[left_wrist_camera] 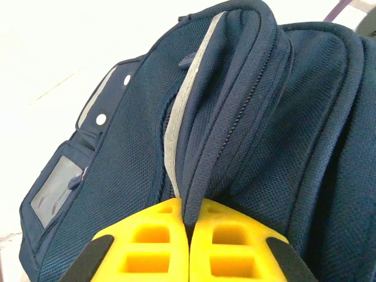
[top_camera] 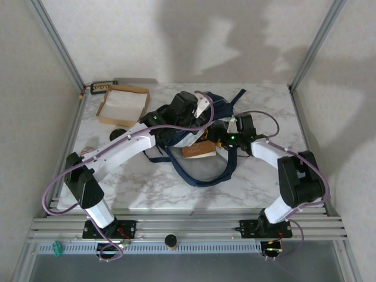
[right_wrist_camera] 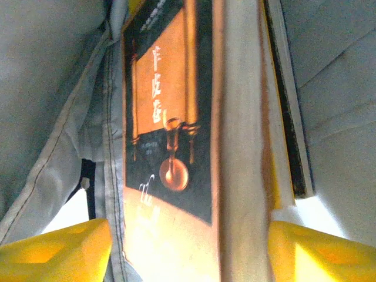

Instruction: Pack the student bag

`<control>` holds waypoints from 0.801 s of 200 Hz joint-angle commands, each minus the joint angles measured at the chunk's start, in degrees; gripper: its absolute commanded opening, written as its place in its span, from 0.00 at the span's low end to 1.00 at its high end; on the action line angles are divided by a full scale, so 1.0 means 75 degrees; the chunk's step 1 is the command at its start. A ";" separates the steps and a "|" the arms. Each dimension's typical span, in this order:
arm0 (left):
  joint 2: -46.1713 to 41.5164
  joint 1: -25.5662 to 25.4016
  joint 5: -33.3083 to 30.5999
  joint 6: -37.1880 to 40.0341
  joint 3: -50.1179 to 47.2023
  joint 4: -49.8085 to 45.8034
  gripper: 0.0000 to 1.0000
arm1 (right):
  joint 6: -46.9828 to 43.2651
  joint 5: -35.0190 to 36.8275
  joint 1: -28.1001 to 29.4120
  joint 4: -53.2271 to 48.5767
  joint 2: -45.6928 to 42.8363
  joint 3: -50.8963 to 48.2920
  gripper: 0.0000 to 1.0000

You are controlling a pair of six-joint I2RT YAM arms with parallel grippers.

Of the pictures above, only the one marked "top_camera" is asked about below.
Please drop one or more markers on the brown paperback book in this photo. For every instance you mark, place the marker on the brown paperback book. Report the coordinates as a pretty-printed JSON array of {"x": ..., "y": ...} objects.
[{"x": 199, "y": 149}]

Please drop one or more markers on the navy blue backpack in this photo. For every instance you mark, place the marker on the navy blue backpack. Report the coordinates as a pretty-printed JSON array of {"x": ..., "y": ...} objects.
[{"x": 218, "y": 102}]

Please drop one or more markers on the cardboard tray with white paper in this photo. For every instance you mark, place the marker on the cardboard tray with white paper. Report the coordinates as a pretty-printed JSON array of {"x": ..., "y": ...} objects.
[{"x": 123, "y": 101}]

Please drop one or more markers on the flag print pencil case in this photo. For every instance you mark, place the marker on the flag print pencil case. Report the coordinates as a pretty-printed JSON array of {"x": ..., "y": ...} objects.
[{"x": 86, "y": 151}]

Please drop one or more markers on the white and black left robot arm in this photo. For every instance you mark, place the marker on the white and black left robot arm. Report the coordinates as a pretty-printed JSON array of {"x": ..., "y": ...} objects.
[{"x": 123, "y": 149}]

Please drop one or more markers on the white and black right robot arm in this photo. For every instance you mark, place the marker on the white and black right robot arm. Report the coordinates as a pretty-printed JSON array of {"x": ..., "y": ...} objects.
[{"x": 264, "y": 151}]

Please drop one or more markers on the black round lid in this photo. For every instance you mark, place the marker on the black round lid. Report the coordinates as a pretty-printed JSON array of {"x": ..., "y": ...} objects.
[{"x": 115, "y": 135}]

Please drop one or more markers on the black device with orange parts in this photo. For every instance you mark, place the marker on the black device with orange parts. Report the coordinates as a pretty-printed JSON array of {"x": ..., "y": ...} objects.
[{"x": 101, "y": 87}]

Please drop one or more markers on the black cylindrical knob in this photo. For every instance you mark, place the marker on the black cylindrical knob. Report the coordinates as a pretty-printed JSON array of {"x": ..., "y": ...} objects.
[{"x": 170, "y": 241}]

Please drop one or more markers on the small circuit board green light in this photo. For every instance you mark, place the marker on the small circuit board green light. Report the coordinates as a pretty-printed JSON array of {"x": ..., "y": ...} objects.
[
  {"x": 124, "y": 245},
  {"x": 273, "y": 249}
]

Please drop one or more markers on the green terminal connector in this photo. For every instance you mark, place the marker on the green terminal connector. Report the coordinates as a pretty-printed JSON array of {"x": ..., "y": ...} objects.
[{"x": 57, "y": 248}]

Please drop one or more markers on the aluminium table frame rails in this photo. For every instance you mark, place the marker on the aluminium table frame rails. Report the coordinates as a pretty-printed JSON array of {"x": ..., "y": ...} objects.
[{"x": 191, "y": 226}]

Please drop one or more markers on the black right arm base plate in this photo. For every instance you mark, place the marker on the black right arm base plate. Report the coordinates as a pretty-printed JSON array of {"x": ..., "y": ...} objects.
[{"x": 248, "y": 227}]

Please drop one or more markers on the aluminium corner post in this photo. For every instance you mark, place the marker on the aluminium corner post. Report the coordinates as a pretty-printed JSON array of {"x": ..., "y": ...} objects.
[
  {"x": 317, "y": 44},
  {"x": 55, "y": 44}
]

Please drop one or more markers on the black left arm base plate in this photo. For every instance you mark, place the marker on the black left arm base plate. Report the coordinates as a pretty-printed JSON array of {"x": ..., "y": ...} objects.
[{"x": 129, "y": 227}]

